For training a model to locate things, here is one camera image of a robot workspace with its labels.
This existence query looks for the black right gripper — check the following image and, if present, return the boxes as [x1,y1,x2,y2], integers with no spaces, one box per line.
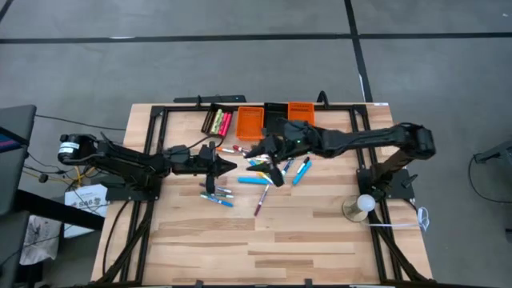
[243,118,321,188]

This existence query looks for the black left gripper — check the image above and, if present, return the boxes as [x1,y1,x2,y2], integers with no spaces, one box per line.
[190,142,238,196]

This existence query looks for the light blue highlighter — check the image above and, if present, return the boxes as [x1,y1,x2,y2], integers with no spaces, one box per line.
[237,176,271,186]
[291,159,314,186]

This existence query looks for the green capped white marker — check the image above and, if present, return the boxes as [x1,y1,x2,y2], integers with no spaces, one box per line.
[199,191,235,200]

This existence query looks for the light blue capped white marker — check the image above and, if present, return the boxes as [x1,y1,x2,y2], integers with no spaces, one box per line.
[199,194,234,209]

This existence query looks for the pink highlighter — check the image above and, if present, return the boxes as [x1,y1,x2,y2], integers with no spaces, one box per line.
[221,113,234,138]

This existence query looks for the lime green highlighter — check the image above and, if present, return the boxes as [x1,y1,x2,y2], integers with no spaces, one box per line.
[210,108,222,135]

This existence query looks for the yellow capped white marker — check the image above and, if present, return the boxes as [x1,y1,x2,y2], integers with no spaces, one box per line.
[255,170,275,186]

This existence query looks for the orange plastic mesh basket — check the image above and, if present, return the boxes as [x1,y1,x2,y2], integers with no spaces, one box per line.
[287,101,316,128]
[235,106,266,142]

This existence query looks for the black plastic mesh basket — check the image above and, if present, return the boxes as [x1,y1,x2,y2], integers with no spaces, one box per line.
[262,102,290,137]
[201,103,236,139]

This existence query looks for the purple capped Expo marker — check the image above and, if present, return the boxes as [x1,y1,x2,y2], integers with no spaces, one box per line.
[254,183,271,218]

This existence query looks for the black power strip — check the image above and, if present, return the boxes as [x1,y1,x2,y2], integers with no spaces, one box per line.
[173,94,248,105]

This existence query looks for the white bulb brass lamp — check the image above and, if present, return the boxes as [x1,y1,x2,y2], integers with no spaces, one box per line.
[342,193,378,223]

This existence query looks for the white printed paper sheet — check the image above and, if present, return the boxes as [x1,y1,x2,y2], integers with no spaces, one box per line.
[63,182,110,240]

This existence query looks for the black beam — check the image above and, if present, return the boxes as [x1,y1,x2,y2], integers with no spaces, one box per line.
[14,189,106,232]

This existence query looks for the white crumpled cloth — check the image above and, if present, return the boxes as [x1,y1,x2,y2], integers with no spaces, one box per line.
[18,214,62,266]

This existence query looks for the black chair base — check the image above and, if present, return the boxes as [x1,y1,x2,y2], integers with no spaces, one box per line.
[473,138,512,166]

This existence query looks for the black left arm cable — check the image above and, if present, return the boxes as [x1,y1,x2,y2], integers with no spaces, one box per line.
[186,134,215,151]

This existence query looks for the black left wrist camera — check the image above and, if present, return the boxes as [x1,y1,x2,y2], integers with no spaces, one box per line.
[166,144,191,164]

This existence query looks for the black aluminium table frame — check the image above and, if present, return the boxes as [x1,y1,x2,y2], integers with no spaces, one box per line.
[90,102,435,288]

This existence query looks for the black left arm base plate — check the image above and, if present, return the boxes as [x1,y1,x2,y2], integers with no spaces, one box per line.
[104,175,162,202]

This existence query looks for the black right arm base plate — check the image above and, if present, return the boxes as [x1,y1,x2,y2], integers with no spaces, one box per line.
[355,167,417,201]

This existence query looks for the white lamp cable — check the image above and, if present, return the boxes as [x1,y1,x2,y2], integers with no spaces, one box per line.
[366,206,431,233]

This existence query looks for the yellow cable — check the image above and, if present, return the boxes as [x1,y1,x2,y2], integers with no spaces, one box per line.
[71,164,99,188]

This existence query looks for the black floor cable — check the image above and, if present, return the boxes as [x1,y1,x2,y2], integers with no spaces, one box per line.
[467,158,512,205]
[34,114,127,132]

